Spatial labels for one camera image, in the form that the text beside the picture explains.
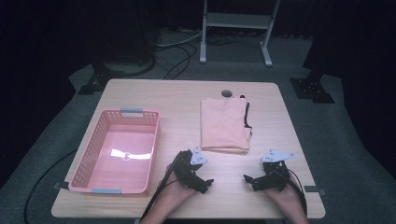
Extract long black floor cable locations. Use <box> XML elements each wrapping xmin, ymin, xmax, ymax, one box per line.
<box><xmin>22</xmin><ymin>148</ymin><xmax>78</xmax><ymax>224</ymax></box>

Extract tangled black floor cables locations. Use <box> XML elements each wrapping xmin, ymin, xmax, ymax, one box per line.
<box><xmin>153</xmin><ymin>43</ymin><xmax>199</xmax><ymax>80</ymax></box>

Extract hand-held gripper black cable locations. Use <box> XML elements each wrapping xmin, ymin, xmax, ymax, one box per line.
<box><xmin>139</xmin><ymin>150</ymin><xmax>185</xmax><ymax>224</ymax></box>
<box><xmin>279</xmin><ymin>168</ymin><xmax>308</xmax><ymax>217</ymax></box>

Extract pink plastic basket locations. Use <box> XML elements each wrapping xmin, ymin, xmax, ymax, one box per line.
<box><xmin>67</xmin><ymin>107</ymin><xmax>161</xmax><ymax>196</ymax></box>

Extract pink shirt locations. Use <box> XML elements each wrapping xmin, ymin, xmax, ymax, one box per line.
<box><xmin>200</xmin><ymin>96</ymin><xmax>253</xmax><ymax>155</ymax></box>

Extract grey tape strip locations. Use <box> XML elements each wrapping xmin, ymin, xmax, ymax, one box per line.
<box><xmin>304</xmin><ymin>185</ymin><xmax>328</xmax><ymax>197</ymax></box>
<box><xmin>52</xmin><ymin>181</ymin><xmax>70</xmax><ymax>191</ymax></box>

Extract white metal stand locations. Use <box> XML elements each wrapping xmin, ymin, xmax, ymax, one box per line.
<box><xmin>199</xmin><ymin>0</ymin><xmax>281</xmax><ymax>67</ymax></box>

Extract white power cable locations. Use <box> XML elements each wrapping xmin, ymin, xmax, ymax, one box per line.
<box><xmin>155</xmin><ymin>30</ymin><xmax>204</xmax><ymax>49</ymax></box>

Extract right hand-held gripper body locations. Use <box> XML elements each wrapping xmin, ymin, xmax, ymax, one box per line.
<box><xmin>257</xmin><ymin>148</ymin><xmax>297</xmax><ymax>191</ymax></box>

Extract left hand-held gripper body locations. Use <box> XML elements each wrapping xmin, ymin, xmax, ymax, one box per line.
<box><xmin>172</xmin><ymin>147</ymin><xmax>209</xmax><ymax>189</ymax></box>

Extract left hand-held gripper black cable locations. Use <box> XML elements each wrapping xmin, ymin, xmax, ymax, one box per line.
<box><xmin>139</xmin><ymin>150</ymin><xmax>185</xmax><ymax>224</ymax></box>

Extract right hand-held gripper black cable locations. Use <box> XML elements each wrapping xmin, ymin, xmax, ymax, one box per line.
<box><xmin>279</xmin><ymin>168</ymin><xmax>308</xmax><ymax>217</ymax></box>

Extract person's right hand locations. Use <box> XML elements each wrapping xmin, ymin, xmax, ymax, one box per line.
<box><xmin>265</xmin><ymin>178</ymin><xmax>303</xmax><ymax>205</ymax></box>

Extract person's left hand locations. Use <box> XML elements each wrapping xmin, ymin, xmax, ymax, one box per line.
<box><xmin>160</xmin><ymin>163</ymin><xmax>198</xmax><ymax>203</ymax></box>

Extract black stand base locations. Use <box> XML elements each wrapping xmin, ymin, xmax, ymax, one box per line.
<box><xmin>78</xmin><ymin>60</ymin><xmax>126</xmax><ymax>96</ymax></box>
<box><xmin>289</xmin><ymin>69</ymin><xmax>336</xmax><ymax>105</ymax></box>

